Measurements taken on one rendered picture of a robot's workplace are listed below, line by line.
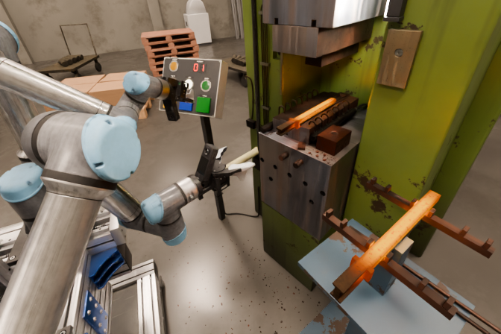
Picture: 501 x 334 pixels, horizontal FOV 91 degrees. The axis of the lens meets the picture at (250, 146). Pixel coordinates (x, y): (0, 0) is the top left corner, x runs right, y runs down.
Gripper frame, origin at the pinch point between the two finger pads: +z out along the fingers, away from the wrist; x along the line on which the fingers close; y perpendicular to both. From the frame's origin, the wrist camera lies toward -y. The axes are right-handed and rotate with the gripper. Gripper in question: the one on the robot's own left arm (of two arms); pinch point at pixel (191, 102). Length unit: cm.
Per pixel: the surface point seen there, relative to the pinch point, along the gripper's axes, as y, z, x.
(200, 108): -1.9, 9.6, 1.3
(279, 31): 28.7, -7.1, -38.8
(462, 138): 0, 41, -117
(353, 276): -34, -43, -72
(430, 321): -53, -19, -96
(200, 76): 13.8, 10.4, 3.8
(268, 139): -11.7, 10.3, -35.5
